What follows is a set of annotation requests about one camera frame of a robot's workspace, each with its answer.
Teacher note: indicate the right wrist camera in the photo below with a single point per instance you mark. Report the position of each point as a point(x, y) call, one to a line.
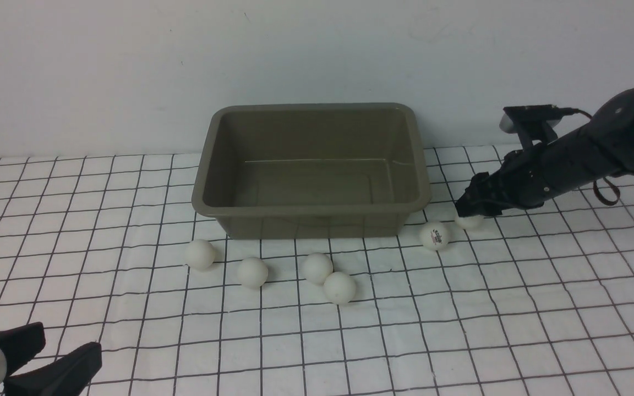
point(531, 123)

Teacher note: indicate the printed white ping-pong ball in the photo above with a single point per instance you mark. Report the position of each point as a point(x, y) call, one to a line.
point(434, 236)

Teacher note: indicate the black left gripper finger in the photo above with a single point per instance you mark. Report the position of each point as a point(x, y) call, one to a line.
point(20, 345)
point(68, 375)

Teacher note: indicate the white black grid tablecloth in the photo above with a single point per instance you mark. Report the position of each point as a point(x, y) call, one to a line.
point(531, 303)

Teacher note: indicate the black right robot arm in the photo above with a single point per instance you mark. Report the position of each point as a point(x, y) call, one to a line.
point(599, 149)

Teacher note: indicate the olive green plastic bin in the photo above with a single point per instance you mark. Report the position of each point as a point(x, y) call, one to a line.
point(312, 171)

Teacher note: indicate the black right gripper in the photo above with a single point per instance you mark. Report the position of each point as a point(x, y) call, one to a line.
point(521, 182)

